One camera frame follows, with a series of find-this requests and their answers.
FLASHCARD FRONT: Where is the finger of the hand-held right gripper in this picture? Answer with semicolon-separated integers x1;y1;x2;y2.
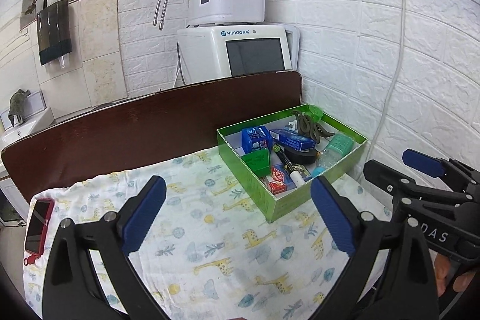
363;160;473;217
402;149;469;189

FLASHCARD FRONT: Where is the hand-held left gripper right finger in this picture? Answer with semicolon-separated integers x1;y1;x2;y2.
310;175;439;320

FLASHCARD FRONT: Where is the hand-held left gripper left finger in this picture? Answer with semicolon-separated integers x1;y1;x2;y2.
41;175;167;320

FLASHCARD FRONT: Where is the green cardboard box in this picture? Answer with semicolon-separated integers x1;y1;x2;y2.
216;103;369;223

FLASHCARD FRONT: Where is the black marker with white cap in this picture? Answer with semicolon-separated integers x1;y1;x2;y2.
277;149;305;187

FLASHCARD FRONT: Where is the clear bottle teal cap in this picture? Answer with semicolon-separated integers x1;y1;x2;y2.
314;133;355;176

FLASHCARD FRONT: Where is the red card box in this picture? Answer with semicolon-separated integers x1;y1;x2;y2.
267;181;289;195

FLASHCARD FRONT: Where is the black tape roll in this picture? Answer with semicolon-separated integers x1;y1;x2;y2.
282;147;319;167

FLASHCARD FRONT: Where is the colourful playing card box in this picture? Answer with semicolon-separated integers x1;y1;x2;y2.
271;166;291;184

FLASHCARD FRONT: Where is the brown hair claw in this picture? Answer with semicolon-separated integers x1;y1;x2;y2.
292;110;336;144

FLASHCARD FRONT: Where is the green and white container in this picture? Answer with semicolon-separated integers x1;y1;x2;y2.
305;105;325;123

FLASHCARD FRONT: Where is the small green box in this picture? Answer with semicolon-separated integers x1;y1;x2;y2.
241;148;271;178

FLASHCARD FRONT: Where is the blue cube box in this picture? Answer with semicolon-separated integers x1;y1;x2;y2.
241;125;272;156

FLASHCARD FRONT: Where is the person's right hand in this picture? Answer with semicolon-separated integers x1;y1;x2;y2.
434;253;479;299

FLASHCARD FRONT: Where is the brown wooden headboard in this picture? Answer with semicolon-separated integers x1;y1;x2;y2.
0;70;304;206

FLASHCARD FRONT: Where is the giraffe printed blanket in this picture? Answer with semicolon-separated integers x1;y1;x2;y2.
22;145;394;320

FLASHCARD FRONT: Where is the red cased phone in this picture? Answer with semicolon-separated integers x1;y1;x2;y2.
23;198;55;265

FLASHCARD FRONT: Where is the white sink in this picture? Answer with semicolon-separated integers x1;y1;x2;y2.
0;108;55;148

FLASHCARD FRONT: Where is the grey cloth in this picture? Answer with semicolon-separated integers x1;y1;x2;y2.
8;88;31;126

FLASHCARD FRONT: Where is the white machine with screen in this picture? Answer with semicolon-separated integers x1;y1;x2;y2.
177;23;301;85

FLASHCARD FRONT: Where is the white wall cable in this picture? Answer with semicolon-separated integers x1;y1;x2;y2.
354;0;407;180

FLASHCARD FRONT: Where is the white wall box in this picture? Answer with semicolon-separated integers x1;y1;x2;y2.
28;91;47;114

